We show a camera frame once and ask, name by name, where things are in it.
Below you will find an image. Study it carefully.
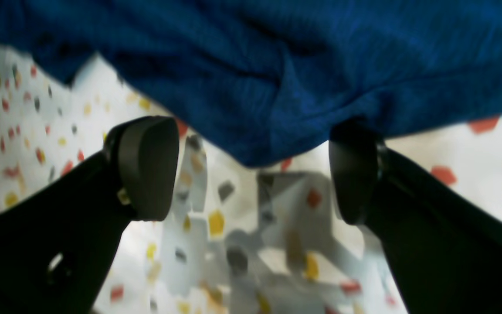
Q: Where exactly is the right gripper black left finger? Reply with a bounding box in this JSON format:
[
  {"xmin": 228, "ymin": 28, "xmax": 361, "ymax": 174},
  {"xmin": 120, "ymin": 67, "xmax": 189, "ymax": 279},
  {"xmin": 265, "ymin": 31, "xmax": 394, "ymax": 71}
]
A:
[{"xmin": 0, "ymin": 116, "xmax": 180, "ymax": 314}]

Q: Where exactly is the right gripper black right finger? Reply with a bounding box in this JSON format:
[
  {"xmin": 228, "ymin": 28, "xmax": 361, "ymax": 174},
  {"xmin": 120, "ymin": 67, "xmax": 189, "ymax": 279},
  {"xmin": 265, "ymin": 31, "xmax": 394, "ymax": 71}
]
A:
[{"xmin": 329, "ymin": 123, "xmax": 502, "ymax": 314}]

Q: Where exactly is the navy blue t-shirt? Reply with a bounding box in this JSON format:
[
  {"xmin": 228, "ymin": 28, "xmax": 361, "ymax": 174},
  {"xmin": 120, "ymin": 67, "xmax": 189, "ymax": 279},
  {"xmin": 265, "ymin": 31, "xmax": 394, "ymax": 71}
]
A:
[{"xmin": 0, "ymin": 0, "xmax": 502, "ymax": 167}]

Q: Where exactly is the terrazzo patterned tablecloth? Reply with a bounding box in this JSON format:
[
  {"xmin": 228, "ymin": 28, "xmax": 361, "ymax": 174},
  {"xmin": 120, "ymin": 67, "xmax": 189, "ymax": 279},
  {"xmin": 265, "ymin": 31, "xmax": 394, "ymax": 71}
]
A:
[{"xmin": 0, "ymin": 47, "xmax": 502, "ymax": 314}]

